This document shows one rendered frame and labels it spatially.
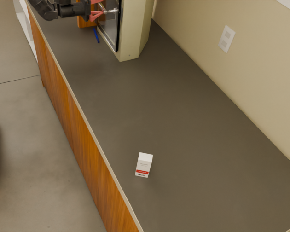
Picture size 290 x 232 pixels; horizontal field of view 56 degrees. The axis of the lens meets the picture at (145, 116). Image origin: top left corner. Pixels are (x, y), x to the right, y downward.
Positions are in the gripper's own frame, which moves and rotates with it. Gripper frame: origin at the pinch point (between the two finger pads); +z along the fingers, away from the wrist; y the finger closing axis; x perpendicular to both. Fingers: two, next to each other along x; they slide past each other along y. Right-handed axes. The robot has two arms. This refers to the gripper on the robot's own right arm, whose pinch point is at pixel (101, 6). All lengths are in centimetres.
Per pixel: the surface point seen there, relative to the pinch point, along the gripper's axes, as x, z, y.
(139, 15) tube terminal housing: -11.0, 14.8, -0.8
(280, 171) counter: -97, 38, -26
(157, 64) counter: -19.1, 24.5, -26.1
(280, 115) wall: -79, 49, -15
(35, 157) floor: 14, -46, -120
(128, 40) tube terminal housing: -11.1, 10.1, -13.5
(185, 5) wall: -1.5, 49.2, -5.0
